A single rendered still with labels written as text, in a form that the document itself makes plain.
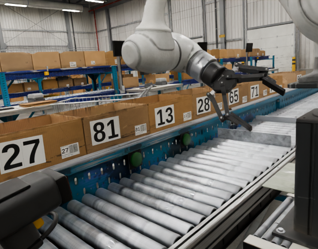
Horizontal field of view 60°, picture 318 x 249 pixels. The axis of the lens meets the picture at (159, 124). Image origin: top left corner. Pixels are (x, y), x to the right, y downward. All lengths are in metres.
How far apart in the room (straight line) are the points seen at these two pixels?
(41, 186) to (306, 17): 0.48
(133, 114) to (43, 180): 0.99
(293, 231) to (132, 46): 0.67
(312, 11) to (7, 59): 5.60
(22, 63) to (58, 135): 4.84
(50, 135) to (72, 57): 5.32
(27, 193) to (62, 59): 5.93
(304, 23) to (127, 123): 0.99
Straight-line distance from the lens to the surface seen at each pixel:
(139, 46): 0.74
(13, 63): 5.89
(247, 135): 1.76
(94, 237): 0.92
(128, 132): 1.36
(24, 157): 1.12
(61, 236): 0.96
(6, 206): 0.41
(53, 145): 1.15
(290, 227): 0.91
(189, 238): 0.85
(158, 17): 0.80
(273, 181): 1.20
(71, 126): 1.18
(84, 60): 6.59
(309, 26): 0.54
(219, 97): 2.00
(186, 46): 0.87
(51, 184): 0.42
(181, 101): 1.64
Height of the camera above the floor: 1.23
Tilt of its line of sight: 12 degrees down
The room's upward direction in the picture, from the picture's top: 5 degrees counter-clockwise
